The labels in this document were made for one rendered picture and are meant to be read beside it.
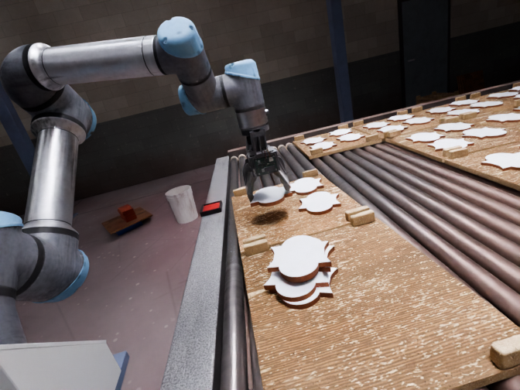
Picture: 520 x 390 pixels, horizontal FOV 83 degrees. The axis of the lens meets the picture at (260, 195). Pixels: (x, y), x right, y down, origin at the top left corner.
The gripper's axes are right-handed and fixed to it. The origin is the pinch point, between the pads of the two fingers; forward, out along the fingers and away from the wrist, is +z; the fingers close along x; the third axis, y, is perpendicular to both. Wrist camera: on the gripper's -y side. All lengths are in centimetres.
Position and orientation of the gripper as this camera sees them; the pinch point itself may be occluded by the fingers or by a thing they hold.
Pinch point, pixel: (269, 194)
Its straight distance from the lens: 83.7
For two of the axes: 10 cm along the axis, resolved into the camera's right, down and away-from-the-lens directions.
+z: 2.2, 9.0, 3.8
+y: 1.4, 3.5, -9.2
